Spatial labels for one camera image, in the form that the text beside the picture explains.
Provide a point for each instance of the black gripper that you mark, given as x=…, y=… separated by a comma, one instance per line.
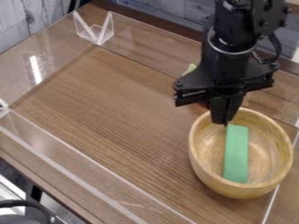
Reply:
x=230, y=72

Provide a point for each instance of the green rectangular block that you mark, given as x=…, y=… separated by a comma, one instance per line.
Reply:
x=235, y=169

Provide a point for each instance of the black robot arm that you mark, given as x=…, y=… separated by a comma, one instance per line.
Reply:
x=246, y=21

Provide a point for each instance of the brown wooden bowl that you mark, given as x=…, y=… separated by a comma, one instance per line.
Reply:
x=270, y=154

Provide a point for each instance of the red plush strawberry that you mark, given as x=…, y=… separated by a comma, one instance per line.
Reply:
x=190, y=68

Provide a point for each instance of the clear acrylic corner bracket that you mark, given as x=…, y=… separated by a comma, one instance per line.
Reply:
x=97, y=34

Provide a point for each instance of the clear acrylic front wall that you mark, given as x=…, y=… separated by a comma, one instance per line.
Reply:
x=99, y=195

